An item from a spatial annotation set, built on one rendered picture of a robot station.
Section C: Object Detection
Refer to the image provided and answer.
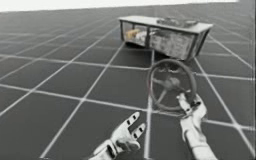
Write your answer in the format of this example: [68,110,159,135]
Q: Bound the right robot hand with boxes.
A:
[176,92,208,134]

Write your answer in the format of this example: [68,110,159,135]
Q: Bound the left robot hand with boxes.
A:
[110,111,147,153]

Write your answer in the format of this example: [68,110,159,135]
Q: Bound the dark steering wheel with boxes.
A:
[146,58,198,113]

